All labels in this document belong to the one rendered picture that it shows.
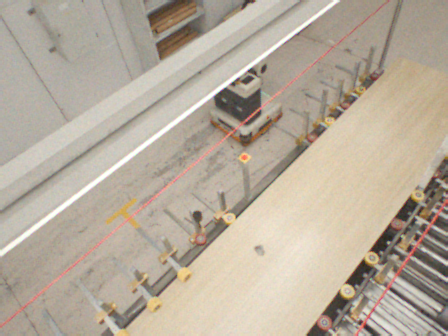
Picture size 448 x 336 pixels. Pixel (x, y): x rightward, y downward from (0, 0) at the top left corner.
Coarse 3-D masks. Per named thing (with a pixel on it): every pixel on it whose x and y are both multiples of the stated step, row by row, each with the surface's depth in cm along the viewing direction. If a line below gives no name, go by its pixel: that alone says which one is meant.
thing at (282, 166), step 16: (304, 144) 304; (288, 160) 298; (272, 176) 289; (256, 192) 281; (240, 208) 273; (224, 224) 266; (208, 240) 259; (192, 256) 252; (176, 272) 246; (160, 288) 240; (144, 304) 235; (128, 320) 229
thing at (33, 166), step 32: (288, 0) 121; (224, 32) 109; (160, 64) 102; (192, 64) 103; (128, 96) 95; (160, 96) 100; (64, 128) 89; (96, 128) 89; (32, 160) 83; (64, 160) 87; (0, 192) 79
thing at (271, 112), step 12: (264, 96) 414; (216, 108) 410; (264, 108) 402; (276, 108) 403; (216, 120) 412; (228, 120) 396; (264, 120) 396; (276, 120) 415; (228, 132) 408; (240, 132) 386; (252, 132) 391
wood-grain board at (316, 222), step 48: (384, 96) 306; (432, 96) 300; (336, 144) 278; (384, 144) 273; (432, 144) 268; (288, 192) 254; (336, 192) 250; (384, 192) 246; (240, 240) 235; (288, 240) 231; (336, 240) 228; (192, 288) 218; (240, 288) 215; (288, 288) 212; (336, 288) 209
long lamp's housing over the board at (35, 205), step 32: (320, 0) 134; (256, 32) 122; (288, 32) 127; (224, 64) 113; (192, 96) 108; (128, 128) 98; (160, 128) 103; (96, 160) 93; (32, 192) 88; (64, 192) 90; (0, 224) 83; (32, 224) 87
